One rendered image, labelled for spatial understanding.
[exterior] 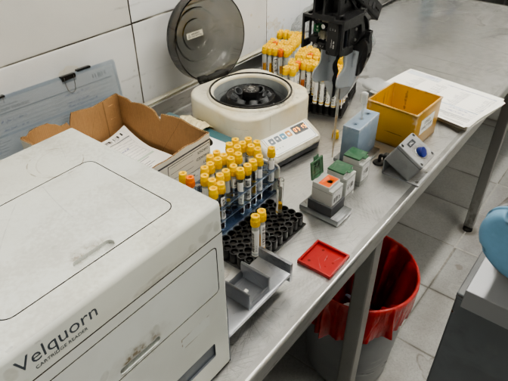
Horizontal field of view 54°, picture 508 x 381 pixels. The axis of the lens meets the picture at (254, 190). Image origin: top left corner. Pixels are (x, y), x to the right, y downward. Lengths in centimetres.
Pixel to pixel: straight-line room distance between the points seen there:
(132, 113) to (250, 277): 51
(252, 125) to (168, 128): 18
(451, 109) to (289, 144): 50
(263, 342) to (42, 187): 39
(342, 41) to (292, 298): 41
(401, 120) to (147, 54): 63
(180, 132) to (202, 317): 51
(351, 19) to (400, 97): 61
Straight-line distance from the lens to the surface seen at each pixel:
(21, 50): 110
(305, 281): 86
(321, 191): 96
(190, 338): 63
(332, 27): 75
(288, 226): 94
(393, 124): 122
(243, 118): 109
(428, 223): 245
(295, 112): 117
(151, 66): 130
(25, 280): 50
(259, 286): 80
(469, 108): 146
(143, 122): 112
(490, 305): 86
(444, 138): 132
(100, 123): 115
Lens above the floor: 151
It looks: 37 degrees down
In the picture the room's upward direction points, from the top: straight up
